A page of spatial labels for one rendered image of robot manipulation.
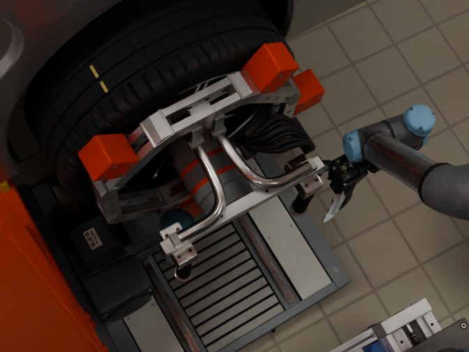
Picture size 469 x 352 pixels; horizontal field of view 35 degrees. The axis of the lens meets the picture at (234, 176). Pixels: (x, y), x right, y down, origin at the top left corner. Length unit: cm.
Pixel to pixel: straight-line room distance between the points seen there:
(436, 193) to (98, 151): 69
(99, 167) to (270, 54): 44
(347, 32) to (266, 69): 146
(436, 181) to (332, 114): 144
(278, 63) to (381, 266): 129
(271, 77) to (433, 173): 40
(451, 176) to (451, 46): 172
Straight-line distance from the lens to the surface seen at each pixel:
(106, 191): 170
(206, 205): 179
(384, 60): 306
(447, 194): 149
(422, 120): 183
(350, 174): 185
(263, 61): 165
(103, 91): 162
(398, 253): 279
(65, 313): 115
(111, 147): 159
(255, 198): 170
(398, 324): 192
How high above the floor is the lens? 259
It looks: 70 degrees down
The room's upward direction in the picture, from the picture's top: 14 degrees clockwise
